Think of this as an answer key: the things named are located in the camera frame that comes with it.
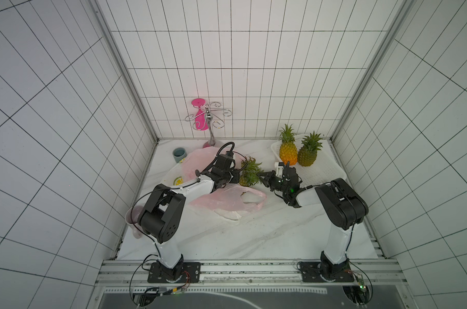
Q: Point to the pale pink mug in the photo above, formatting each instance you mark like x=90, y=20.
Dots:
x=131, y=219

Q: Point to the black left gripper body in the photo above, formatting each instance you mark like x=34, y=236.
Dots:
x=231, y=177

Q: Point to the orange yellow pineapple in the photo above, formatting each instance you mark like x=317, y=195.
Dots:
x=288, y=151

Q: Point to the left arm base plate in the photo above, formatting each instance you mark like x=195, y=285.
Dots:
x=183, y=272

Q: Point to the aluminium mounting rail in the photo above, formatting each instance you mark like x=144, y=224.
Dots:
x=249, y=273

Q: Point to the yellow lemon slice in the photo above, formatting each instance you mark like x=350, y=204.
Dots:
x=178, y=181

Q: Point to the teal green cup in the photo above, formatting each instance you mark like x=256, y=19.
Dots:
x=179, y=154

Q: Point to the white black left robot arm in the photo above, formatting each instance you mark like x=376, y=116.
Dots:
x=162, y=212

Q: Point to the white plastic perforated basket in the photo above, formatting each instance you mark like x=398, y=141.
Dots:
x=323, y=170

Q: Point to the yellow green pineapple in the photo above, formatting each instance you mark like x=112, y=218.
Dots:
x=307, y=155

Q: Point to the pink silver cup stand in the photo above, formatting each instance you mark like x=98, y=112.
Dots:
x=208, y=115

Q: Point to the white plastic bag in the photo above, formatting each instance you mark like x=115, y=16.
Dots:
x=228, y=215

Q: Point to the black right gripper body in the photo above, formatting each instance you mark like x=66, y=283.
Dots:
x=274, y=181

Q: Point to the pink plastic bag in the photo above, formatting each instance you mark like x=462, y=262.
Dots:
x=227, y=198

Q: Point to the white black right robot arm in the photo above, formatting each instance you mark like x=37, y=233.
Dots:
x=343, y=206

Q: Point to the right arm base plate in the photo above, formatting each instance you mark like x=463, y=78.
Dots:
x=325, y=272

